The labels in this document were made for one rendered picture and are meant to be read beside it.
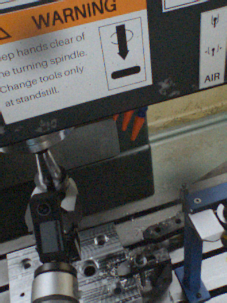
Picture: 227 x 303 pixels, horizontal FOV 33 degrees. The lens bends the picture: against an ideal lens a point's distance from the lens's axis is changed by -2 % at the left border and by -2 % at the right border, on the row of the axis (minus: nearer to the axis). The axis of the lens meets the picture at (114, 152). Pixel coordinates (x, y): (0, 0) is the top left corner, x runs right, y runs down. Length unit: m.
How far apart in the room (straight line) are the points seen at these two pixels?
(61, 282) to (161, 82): 0.35
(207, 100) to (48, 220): 1.38
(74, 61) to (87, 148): 0.92
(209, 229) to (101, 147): 0.66
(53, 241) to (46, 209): 0.06
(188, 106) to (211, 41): 1.45
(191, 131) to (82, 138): 0.77
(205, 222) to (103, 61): 0.44
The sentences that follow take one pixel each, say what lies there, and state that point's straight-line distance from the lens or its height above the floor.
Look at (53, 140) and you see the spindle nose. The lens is 0.58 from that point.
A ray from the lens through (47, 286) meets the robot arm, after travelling 0.61.
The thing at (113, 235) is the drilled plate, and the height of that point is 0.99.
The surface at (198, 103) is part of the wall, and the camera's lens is 1.87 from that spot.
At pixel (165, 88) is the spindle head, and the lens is 0.42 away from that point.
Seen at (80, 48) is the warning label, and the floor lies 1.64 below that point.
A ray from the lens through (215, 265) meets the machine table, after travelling 1.05.
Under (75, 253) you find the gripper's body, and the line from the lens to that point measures 0.70.
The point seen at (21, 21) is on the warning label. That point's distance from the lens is 0.35.
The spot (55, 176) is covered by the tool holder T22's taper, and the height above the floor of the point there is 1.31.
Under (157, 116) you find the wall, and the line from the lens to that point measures 1.81.
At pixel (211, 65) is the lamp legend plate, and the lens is 0.43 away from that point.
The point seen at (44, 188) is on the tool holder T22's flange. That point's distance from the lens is 0.71.
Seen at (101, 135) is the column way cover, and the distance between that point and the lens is 1.26.
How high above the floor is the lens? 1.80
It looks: 42 degrees down
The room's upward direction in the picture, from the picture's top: 10 degrees counter-clockwise
